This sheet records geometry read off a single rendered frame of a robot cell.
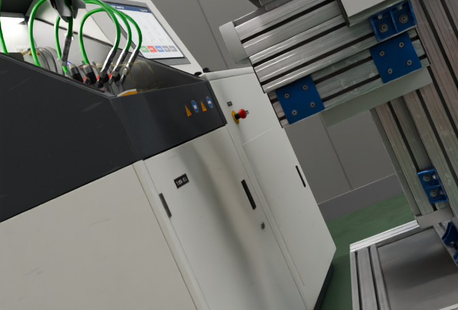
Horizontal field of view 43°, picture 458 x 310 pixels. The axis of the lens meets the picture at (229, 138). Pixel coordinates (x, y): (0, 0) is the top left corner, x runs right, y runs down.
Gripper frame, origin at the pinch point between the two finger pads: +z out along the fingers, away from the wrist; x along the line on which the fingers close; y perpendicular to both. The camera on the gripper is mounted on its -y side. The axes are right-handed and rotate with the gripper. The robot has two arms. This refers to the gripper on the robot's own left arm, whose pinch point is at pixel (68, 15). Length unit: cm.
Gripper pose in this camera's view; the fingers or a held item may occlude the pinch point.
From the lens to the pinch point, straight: 168.9
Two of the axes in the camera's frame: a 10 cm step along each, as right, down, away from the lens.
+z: 0.3, 7.4, 6.7
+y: 7.7, 4.0, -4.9
